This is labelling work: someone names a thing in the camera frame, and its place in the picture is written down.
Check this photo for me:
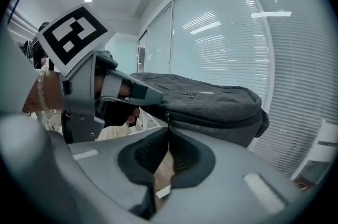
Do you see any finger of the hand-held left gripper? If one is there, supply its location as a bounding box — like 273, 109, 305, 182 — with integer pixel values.
116, 69, 164, 106

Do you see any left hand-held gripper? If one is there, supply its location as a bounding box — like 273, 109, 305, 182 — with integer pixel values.
36, 3, 125, 145

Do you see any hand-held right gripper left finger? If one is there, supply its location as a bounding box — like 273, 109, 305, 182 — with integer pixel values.
50, 126, 171, 220

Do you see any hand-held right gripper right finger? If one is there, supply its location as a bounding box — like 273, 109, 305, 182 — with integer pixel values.
155, 126, 318, 224

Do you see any dark grey backpack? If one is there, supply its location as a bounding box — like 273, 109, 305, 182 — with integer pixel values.
128, 72, 270, 148

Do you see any person's left forearm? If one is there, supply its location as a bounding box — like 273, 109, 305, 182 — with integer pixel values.
22, 69, 64, 117

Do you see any person's left hand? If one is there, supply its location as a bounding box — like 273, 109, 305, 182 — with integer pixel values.
95, 100, 142, 128

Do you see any white air conditioner cabinet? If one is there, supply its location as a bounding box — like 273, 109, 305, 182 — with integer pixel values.
290, 119, 338, 182

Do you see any thin pale bracelet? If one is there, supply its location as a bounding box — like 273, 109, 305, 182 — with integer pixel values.
36, 64, 52, 130

